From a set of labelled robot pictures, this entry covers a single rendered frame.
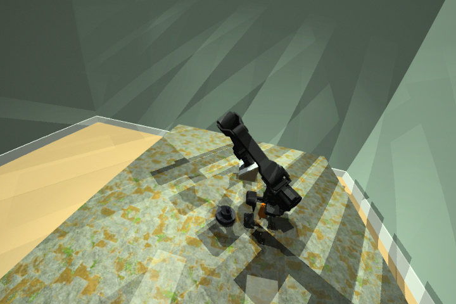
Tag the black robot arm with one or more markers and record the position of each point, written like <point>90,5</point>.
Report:
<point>246,148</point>

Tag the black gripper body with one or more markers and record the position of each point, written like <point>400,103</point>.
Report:
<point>252,198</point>

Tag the orange knob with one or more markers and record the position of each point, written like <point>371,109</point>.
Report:
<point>261,211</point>

